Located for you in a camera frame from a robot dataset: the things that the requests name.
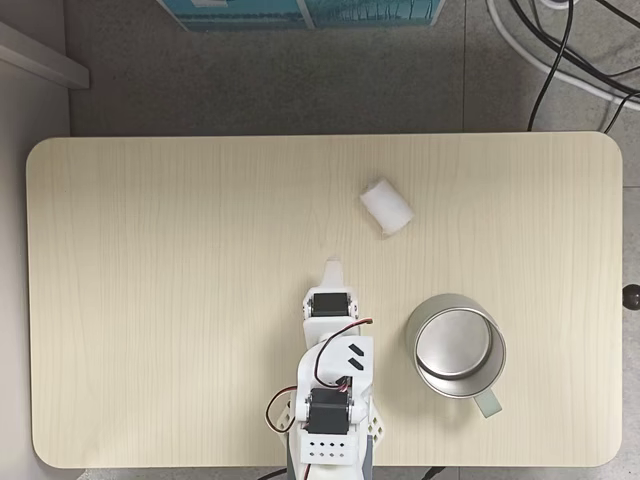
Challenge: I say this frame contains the white gauze dressing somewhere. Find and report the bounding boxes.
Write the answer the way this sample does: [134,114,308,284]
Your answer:
[359,176,416,238]

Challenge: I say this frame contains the grey steel cup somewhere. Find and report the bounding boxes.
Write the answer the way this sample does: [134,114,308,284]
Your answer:
[405,292,508,420]

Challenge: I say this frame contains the grey table clamp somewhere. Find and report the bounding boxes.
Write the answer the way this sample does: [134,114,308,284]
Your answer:
[358,433,377,480]

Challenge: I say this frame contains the blue printed box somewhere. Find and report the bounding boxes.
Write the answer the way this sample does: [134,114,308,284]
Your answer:
[303,0,447,30]
[156,0,314,33]

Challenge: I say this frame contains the white shelf board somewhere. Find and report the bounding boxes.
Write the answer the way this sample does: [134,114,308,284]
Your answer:
[0,6,92,92]

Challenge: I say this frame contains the red black gripper servo wire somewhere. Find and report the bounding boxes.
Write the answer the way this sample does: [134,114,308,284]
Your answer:
[313,317,375,390]

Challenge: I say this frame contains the red black base servo wire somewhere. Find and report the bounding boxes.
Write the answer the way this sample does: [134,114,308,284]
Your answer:
[264,386,301,435]

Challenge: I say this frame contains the thick white cable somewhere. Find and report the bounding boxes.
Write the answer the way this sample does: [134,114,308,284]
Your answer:
[485,0,640,110]

